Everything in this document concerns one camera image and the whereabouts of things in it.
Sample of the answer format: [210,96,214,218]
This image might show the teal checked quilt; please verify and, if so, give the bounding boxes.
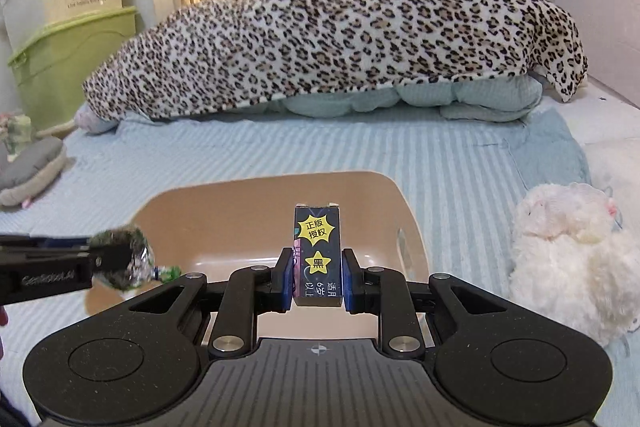
[255,75,544,122]

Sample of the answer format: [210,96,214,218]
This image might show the dark box with yellow stars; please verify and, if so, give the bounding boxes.
[293,205,343,308]

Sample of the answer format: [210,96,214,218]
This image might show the beige plastic storage bin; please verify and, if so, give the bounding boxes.
[84,169,432,341]

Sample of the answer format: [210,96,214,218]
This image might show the grey plush toy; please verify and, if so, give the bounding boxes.
[1,136,67,207]

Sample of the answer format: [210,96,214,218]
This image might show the white fluffy plush toy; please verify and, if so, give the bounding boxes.
[509,183,639,347]

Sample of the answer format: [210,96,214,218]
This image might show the floral pillow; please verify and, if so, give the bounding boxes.
[74,103,118,135]

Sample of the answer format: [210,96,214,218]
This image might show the green dried herb sachet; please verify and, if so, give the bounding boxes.
[88,225,182,291]

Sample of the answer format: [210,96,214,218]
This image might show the green plastic storage box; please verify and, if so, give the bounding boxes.
[8,6,137,133]

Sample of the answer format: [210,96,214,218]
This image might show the leopard print blanket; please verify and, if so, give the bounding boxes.
[82,0,588,121]

